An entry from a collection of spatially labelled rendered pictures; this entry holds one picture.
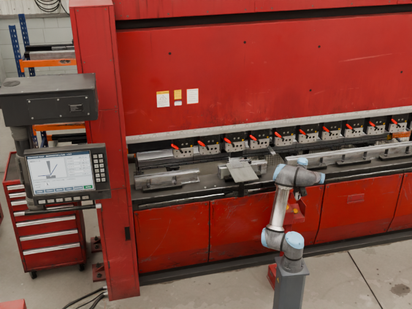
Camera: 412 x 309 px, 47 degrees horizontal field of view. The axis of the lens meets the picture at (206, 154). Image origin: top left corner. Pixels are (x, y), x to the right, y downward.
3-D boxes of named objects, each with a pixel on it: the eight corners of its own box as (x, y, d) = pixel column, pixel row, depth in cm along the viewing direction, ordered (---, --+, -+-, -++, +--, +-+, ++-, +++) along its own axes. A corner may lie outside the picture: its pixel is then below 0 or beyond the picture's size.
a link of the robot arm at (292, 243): (300, 261, 294) (302, 244, 287) (279, 255, 299) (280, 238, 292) (305, 249, 303) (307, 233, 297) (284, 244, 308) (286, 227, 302)
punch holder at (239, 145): (225, 152, 364) (225, 133, 356) (222, 147, 372) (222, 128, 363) (244, 150, 367) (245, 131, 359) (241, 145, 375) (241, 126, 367)
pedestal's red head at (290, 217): (279, 226, 359) (281, 206, 350) (271, 214, 373) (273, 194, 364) (304, 221, 364) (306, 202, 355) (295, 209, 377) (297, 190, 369)
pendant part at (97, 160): (34, 206, 282) (22, 153, 264) (36, 195, 292) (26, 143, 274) (111, 198, 289) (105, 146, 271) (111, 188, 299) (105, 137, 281)
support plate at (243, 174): (235, 183, 351) (235, 181, 350) (225, 165, 373) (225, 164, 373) (258, 179, 355) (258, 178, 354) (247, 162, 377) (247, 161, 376)
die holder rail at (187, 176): (135, 190, 363) (134, 179, 358) (135, 186, 368) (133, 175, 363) (199, 181, 373) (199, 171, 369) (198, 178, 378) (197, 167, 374)
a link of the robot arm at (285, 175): (280, 253, 295) (298, 167, 291) (257, 247, 300) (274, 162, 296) (284, 249, 306) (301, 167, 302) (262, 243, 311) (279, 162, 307)
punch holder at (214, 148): (200, 156, 360) (200, 136, 352) (197, 150, 367) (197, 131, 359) (219, 153, 363) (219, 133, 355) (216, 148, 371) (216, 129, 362)
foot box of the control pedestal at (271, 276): (277, 297, 385) (278, 286, 379) (265, 276, 406) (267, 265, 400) (300, 292, 390) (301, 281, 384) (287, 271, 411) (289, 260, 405)
